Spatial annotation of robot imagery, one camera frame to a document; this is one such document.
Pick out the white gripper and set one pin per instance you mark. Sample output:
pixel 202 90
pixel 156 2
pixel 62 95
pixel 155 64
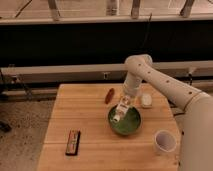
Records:
pixel 130 91

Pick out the small white bottle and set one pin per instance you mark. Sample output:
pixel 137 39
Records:
pixel 122 108

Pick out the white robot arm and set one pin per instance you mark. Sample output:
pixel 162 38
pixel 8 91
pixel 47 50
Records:
pixel 196 146

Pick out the green ceramic bowl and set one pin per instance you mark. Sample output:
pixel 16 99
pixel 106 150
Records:
pixel 127 125

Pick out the small white container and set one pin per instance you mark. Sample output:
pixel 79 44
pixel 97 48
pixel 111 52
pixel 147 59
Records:
pixel 146 100

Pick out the red-brown sausage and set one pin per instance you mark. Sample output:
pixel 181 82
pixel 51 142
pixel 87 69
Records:
pixel 109 96

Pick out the white paper cup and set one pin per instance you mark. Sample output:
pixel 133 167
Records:
pixel 164 142

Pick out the black rectangular box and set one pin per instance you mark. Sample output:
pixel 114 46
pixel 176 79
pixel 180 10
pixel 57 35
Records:
pixel 73 143

